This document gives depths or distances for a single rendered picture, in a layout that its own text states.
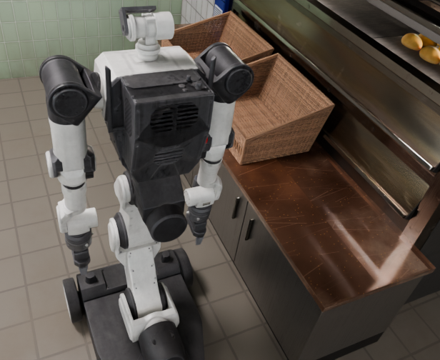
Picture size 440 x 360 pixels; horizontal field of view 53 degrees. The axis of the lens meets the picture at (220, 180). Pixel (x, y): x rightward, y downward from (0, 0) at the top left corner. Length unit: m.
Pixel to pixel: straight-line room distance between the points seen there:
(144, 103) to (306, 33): 1.54
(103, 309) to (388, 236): 1.27
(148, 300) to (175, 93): 1.03
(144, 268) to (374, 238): 0.96
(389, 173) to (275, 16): 1.13
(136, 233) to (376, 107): 1.13
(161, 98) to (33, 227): 1.72
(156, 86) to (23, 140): 2.24
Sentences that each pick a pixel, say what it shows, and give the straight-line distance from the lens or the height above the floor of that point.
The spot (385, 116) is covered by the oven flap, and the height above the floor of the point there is 0.97.
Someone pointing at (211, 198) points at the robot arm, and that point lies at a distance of 1.62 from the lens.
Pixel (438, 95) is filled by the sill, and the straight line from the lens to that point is 1.84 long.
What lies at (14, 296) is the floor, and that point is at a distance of 2.38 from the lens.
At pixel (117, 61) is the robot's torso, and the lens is 1.18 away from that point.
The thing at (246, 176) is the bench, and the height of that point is 0.58.
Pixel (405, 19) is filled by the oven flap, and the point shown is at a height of 1.40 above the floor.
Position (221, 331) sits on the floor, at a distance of 2.22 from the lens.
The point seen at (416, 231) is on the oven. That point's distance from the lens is 2.03.
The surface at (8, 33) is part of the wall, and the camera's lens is 3.81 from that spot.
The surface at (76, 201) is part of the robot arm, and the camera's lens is 1.40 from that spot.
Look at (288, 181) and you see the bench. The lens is 2.11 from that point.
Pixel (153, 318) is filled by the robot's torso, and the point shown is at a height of 0.34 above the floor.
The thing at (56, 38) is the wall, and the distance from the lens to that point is 3.86.
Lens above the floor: 1.91
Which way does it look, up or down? 41 degrees down
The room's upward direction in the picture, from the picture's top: 9 degrees clockwise
